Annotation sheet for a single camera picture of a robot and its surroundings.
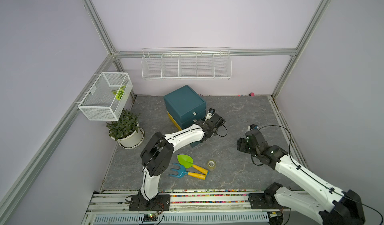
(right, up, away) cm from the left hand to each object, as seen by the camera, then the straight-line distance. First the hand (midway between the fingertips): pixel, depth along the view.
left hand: (208, 126), depth 90 cm
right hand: (+18, -8, -7) cm, 21 cm away
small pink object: (+40, +23, +34) cm, 57 cm away
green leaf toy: (-49, +19, -9) cm, 54 cm away
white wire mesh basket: (-57, +16, -7) cm, 59 cm away
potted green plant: (-45, -1, -10) cm, 46 cm away
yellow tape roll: (+2, -22, -5) cm, 22 cm away
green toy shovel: (-12, -21, -3) cm, 24 cm away
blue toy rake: (-16, -25, -8) cm, 30 cm away
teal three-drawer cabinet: (-13, +11, -5) cm, 18 cm away
